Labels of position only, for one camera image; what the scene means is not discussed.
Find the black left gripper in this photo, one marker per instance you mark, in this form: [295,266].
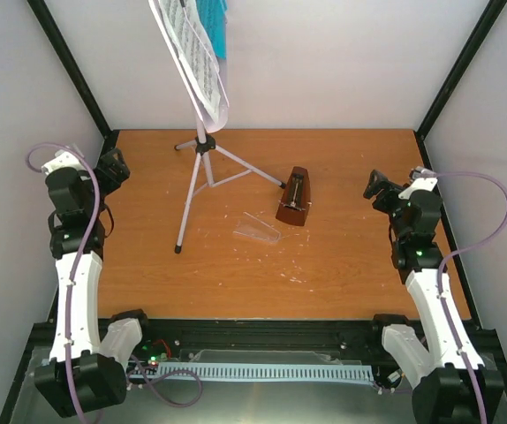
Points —
[120,170]

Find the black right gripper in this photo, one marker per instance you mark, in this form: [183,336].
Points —
[372,189]

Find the brown wooden metronome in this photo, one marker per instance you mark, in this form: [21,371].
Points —
[296,200]

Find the clear plastic metronome cover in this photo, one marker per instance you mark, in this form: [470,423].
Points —
[251,227]

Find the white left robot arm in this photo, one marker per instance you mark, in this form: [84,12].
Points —
[86,372]

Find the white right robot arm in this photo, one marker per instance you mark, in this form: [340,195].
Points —
[449,379]

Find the white tripod music stand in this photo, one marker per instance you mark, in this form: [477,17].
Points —
[202,174]

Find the white sheet music pages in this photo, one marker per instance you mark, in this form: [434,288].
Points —
[202,72]

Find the teal folder on stand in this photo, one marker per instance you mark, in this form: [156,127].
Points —
[212,14]

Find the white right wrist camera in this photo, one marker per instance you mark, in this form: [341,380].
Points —
[421,179]

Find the light blue cable duct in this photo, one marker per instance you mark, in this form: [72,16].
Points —
[238,372]

